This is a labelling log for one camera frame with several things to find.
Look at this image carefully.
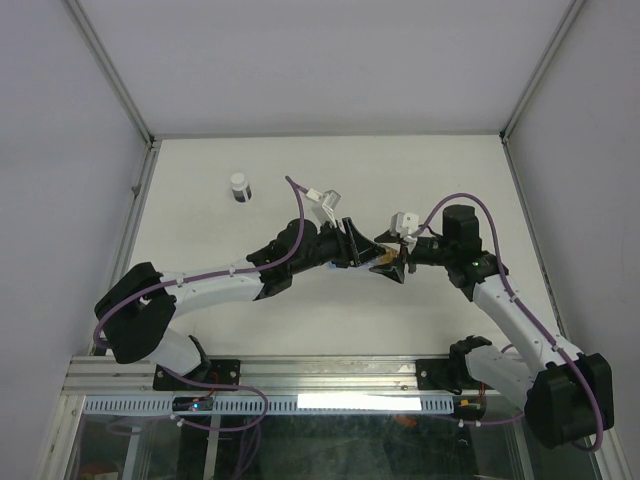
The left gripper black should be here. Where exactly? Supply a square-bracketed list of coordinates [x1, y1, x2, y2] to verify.
[290, 218, 385, 276]

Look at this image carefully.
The amber pill bottle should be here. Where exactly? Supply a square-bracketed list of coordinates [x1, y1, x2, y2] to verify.
[372, 248, 401, 267]

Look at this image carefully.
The white cap pill bottle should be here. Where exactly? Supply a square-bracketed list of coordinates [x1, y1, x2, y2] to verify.
[230, 172, 252, 203]

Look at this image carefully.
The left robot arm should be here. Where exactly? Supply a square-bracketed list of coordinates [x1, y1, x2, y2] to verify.
[94, 218, 385, 389]

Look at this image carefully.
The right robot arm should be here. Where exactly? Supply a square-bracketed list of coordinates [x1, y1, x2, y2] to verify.
[372, 205, 614, 449]

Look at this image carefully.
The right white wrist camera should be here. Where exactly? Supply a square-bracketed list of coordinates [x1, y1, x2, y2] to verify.
[389, 212, 420, 246]

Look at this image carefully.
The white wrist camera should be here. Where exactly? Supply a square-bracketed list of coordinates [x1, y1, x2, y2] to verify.
[305, 188, 341, 227]
[389, 212, 420, 246]

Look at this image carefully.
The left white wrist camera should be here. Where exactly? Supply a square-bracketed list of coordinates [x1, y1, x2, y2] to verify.
[305, 188, 341, 227]

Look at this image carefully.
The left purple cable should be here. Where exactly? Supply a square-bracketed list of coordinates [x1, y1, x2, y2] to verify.
[93, 174, 321, 431]

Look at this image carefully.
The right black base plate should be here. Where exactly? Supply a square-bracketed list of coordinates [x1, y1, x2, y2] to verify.
[415, 358, 459, 393]

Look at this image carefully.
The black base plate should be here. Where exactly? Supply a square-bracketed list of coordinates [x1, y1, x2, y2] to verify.
[153, 357, 241, 391]
[415, 358, 459, 393]

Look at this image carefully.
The slotted grey cable duct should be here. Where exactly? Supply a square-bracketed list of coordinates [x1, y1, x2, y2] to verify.
[84, 393, 454, 416]

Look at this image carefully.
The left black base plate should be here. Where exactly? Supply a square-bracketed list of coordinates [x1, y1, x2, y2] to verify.
[153, 357, 241, 391]

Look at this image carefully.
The aluminium mounting rail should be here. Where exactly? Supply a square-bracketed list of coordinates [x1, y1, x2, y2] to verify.
[62, 355, 448, 395]

